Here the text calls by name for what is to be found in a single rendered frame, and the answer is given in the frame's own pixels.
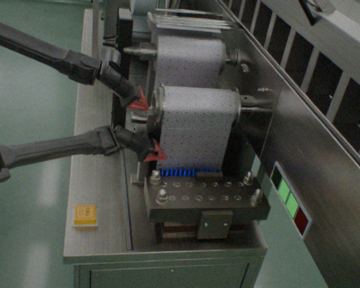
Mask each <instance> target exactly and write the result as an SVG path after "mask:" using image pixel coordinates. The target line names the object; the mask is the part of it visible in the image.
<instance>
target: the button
mask: <svg viewBox="0 0 360 288"><path fill-rule="evenodd" d="M95 223H96V206H75V210H74V225H95Z"/></svg>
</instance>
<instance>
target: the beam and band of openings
mask: <svg viewBox="0 0 360 288"><path fill-rule="evenodd" d="M218 1H219V2H220V4H221V5H222V6H223V7H224V8H225V9H226V11H227V12H228V13H229V14H230V15H231V16H232V17H233V18H234V19H235V20H236V22H239V24H240V25H242V28H243V29H245V32H246V33H247V34H248V36H249V37H250V38H251V39H252V40H253V41H254V43H255V44H256V45H257V46H258V47H259V48H260V49H261V50H262V51H263V52H264V54H265V55H266V56H267V57H268V59H269V60H270V61H271V62H272V64H273V65H274V66H276V68H277V69H278V70H279V71H280V72H281V74H282V75H283V76H284V77H285V78H286V79H287V80H288V82H289V83H291V84H292V86H293V87H294V88H295V89H296V91H297V92H298V93H299V94H300V96H301V97H302V98H303V99H304V100H305V101H306V102H307V103H308V105H309V106H310V107H311V108H312V109H313V110H314V111H315V112H316V114H317V115H318V116H319V118H320V119H321V120H323V121H324V123H325V124H326V125H327V126H328V128H329V129H330V130H331V131H332V133H333V134H334V135H336V137H337V138H338V139H339V140H340V141H341V142H342V143H343V144H344V146H345V148H347V150H348V151H349V152H350V153H351V154H352V155H353V156H354V157H355V158H356V160H357V161H358V162H359V163H360V25H359V24H357V23H355V22H354V21H352V20H351V19H350V18H348V17H347V16H345V15H343V14H341V13H340V12H338V11H335V12H333V13H330V12H323V11H321V10H320V9H318V8H316V7H315V6H313V4H311V3H309V2H308V1H306V0H305V1H306V3H307V6H308V8H309V9H310V10H311V12H312V14H313V16H314V18H315V22H314V26H311V25H310V24H309V23H310V22H309V21H308V19H307V17H306V15H305V13H304V12H303V10H302V8H301V5H300V3H299V1H298V0H218Z"/></svg>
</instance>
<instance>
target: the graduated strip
mask: <svg viewBox="0 0 360 288"><path fill-rule="evenodd" d="M119 156H120V166H121V181H122V197H123V213H124V222H125V237H126V251H128V250H134V246H133V234H132V226H131V214H130V201H129V188H128V182H127V175H126V162H125V150H119Z"/></svg>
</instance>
